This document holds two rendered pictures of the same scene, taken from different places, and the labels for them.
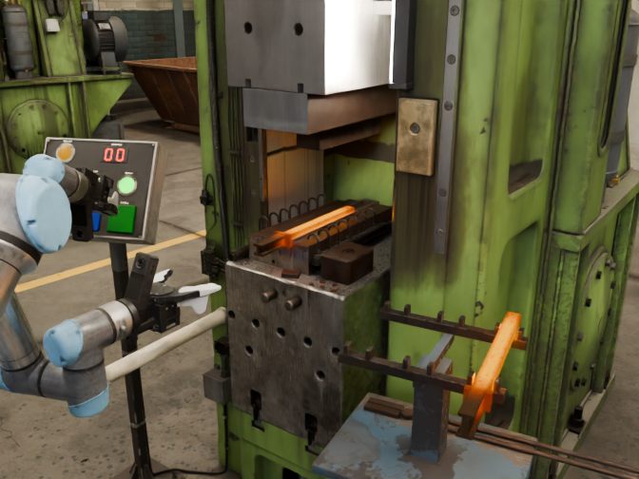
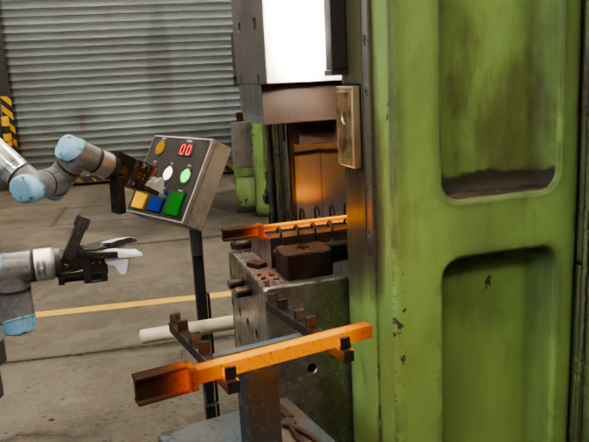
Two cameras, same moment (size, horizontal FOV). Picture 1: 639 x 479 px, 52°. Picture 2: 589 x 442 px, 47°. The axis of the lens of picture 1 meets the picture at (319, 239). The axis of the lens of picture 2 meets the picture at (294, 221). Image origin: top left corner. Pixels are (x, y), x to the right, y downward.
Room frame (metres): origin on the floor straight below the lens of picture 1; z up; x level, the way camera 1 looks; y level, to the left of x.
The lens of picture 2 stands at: (0.26, -0.99, 1.39)
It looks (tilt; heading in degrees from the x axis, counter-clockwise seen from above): 13 degrees down; 37
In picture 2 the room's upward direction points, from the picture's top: 3 degrees counter-clockwise
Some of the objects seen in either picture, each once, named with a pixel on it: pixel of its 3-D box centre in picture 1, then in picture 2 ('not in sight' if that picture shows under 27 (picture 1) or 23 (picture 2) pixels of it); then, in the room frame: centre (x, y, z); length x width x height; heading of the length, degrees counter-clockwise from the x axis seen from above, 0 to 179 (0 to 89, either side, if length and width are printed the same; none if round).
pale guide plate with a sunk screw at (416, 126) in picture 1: (416, 136); (349, 126); (1.50, -0.22, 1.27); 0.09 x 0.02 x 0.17; 54
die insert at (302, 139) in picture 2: (340, 128); (349, 128); (1.77, -0.06, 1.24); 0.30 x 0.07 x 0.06; 144
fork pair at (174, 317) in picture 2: (378, 327); (230, 310); (1.20, -0.12, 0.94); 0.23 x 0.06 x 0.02; 153
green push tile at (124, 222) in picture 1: (122, 219); (175, 204); (1.70, 0.54, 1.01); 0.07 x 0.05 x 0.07; 79
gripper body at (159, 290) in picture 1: (146, 310); (81, 262); (1.21, 0.35, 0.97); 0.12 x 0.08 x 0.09; 144
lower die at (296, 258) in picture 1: (324, 229); (335, 233); (1.75, -0.01, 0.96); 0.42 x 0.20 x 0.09; 144
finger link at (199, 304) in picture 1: (200, 299); (123, 262); (1.25, 0.25, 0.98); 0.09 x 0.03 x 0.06; 108
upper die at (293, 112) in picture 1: (324, 101); (329, 98); (1.75, -0.01, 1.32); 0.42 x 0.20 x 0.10; 144
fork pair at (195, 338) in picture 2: (435, 340); (254, 329); (1.14, -0.23, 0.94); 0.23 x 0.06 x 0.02; 153
